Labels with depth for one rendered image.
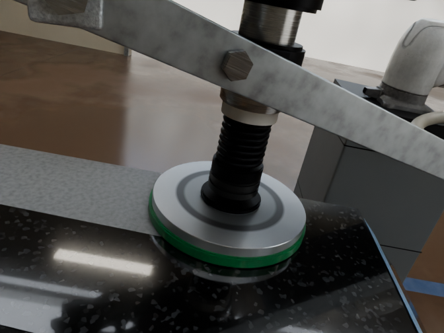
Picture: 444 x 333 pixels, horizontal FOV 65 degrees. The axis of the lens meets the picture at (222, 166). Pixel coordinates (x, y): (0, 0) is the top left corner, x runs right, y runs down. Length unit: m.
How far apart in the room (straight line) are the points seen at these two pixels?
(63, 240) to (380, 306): 0.36
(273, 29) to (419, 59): 0.93
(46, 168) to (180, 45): 0.32
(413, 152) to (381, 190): 0.74
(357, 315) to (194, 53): 0.31
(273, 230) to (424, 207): 0.96
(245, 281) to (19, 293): 0.22
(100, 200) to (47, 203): 0.06
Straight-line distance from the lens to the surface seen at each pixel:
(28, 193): 0.52
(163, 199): 0.46
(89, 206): 0.49
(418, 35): 1.29
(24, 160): 0.60
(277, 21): 0.39
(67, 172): 0.57
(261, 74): 0.36
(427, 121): 0.94
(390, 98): 1.30
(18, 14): 6.01
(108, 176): 0.55
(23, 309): 0.38
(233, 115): 0.41
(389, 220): 1.34
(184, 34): 0.33
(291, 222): 0.47
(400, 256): 1.46
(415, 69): 1.28
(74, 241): 0.44
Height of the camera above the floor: 1.10
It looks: 27 degrees down
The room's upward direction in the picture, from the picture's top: 11 degrees clockwise
